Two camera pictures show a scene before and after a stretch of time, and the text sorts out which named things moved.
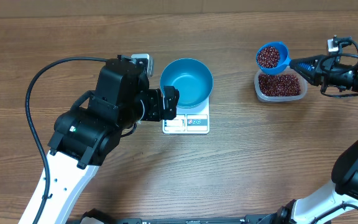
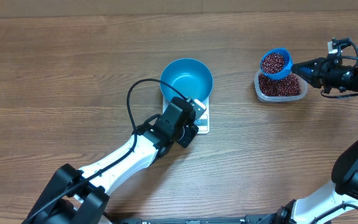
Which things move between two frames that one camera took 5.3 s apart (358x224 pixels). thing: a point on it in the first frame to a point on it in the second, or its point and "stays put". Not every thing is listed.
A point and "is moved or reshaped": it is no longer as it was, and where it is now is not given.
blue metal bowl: [191, 78] stays put
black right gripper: [316, 78] stays put
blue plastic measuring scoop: [273, 57] is moved or reshaped
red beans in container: [279, 84] stays put
